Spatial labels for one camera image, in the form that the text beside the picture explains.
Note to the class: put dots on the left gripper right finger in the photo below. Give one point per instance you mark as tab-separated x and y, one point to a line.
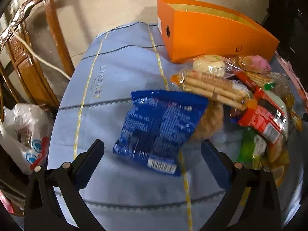
234	178

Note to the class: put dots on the pink patterned mat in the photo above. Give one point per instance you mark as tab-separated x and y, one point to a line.
289	71

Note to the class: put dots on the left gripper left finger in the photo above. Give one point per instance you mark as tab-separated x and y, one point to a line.
76	177

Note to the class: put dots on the dark carved wooden bench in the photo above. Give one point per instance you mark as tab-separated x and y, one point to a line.
287	21

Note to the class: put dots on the bright green snack packet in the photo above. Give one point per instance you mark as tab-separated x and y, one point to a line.
252	149

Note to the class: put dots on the round white bun packet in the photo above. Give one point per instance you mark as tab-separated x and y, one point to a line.
210	64

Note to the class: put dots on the white plastic bag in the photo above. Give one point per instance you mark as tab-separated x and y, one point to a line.
25	135

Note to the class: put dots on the pink snack packet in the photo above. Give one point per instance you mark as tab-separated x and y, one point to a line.
255	64

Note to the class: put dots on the carved brown wooden chair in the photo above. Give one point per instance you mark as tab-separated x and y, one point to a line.
26	63

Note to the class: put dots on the red snack packet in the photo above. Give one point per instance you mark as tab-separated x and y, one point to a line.
268	116

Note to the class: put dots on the orange cardboard box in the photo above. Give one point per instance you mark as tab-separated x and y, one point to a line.
192	28

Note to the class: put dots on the cracker biscuit packet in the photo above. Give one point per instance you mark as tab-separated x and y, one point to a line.
225	91

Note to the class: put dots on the blue cookie packet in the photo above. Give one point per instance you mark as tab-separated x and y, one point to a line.
157	126

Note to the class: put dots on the blue checked tablecloth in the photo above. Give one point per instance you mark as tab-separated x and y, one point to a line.
124	195

